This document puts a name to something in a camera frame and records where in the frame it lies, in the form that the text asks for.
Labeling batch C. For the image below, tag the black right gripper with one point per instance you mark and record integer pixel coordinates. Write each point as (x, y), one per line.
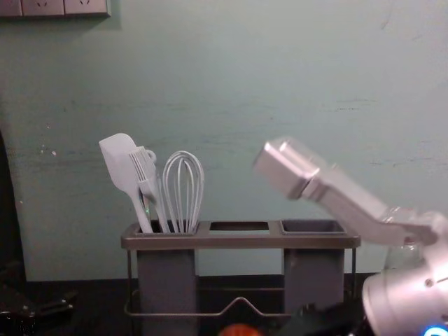
(325, 323)

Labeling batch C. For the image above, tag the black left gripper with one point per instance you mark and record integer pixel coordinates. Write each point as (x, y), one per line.
(14, 294)

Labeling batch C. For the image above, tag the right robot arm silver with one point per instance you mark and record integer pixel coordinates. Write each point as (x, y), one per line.
(350, 201)

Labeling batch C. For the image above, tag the black table cloth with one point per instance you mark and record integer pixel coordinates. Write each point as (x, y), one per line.
(98, 304)

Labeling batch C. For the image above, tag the grey plastic bin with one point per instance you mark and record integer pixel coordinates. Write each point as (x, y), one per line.
(168, 287)
(313, 276)

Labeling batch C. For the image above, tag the black rack with steel bars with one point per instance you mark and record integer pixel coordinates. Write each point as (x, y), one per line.
(238, 241)

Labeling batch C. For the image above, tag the white silicone spatula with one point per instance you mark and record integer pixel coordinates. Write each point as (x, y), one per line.
(117, 157)

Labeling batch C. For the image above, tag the white silicone brush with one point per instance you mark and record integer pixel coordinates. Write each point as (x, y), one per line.
(140, 168)

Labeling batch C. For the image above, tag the white whisk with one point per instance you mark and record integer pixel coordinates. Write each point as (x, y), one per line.
(183, 182)

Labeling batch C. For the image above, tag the grey wall socket panel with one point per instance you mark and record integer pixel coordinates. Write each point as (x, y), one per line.
(52, 7)

